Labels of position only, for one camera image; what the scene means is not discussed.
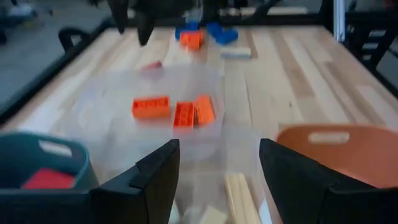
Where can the small red wooden block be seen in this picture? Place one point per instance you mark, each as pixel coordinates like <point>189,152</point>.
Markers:
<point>152,65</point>

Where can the silver metal post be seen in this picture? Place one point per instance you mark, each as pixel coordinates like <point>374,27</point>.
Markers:
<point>339,18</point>

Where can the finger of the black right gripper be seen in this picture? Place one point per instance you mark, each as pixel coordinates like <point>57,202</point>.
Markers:
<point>119,15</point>
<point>145,26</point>

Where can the clear plastic bin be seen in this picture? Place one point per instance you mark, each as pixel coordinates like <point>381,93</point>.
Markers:
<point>109,124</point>
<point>202,186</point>

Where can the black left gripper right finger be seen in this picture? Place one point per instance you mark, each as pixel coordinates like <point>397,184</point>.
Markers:
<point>311,199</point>

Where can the blue toy brick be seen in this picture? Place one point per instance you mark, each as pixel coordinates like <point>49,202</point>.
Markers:
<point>228,36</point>
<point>214,28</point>
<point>190,25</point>

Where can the printed wooden block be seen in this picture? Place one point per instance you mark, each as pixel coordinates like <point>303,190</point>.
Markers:
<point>235,53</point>

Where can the teal plastic bin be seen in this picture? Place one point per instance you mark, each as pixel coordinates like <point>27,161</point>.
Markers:
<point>18,149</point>

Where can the orange toy brick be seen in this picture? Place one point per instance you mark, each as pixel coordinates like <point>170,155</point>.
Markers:
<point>183,115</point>
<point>205,110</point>
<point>150,108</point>
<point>192,40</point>

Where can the orange plastic bin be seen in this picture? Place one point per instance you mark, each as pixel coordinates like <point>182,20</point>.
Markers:
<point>357,161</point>

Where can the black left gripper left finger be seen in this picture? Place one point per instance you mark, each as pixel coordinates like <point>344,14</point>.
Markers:
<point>124,202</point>

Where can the plain wooden block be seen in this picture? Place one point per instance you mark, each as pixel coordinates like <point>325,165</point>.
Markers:
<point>213,216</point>
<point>241,199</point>

